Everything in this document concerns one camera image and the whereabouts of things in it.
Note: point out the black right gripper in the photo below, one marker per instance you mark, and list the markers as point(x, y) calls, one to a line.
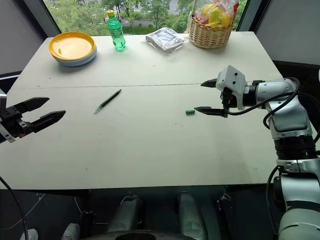
point(228, 98)

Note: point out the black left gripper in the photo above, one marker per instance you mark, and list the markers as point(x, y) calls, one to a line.
point(13, 121)

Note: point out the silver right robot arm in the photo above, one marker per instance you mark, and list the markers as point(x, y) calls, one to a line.
point(287, 120)

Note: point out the green pen cap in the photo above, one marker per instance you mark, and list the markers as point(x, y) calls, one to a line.
point(190, 112)

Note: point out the dark green uncapped pen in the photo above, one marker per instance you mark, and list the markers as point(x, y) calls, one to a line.
point(110, 99)

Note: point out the wicker basket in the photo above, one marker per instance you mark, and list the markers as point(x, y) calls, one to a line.
point(211, 36)

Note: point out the light blue plate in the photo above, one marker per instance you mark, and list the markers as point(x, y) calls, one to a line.
point(82, 62)

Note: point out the yellow plate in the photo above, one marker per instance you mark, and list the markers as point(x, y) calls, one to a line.
point(71, 46)

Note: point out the silver foil packet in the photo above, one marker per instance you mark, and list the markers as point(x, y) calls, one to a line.
point(165, 40)

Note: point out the clear bag of fruit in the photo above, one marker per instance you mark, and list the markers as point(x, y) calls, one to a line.
point(215, 13)

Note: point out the green plastic soda bottle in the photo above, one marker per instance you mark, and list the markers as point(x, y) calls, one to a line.
point(117, 32)

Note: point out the grey shoe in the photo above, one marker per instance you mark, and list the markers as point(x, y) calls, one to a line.
point(70, 231)
point(29, 234)

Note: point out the dark round base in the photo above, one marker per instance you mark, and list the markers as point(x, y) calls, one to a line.
point(140, 235)

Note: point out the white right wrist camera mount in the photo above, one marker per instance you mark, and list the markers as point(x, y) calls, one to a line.
point(231, 77)

